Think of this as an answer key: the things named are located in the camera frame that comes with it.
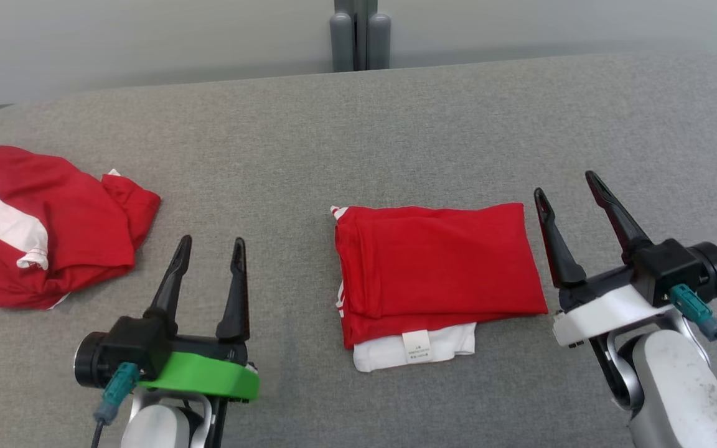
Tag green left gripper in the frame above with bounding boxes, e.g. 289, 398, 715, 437
138, 235, 261, 403

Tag grey partition post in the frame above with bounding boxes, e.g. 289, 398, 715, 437
329, 0, 392, 73

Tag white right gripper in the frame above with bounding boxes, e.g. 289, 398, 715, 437
533, 170, 677, 348

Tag red shorts with white stripe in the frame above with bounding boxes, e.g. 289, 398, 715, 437
0, 146, 162, 310

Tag grey fabric sofa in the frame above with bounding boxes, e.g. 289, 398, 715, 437
0, 52, 717, 448

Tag red white basketball jersey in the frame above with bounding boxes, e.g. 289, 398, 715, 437
331, 202, 550, 373

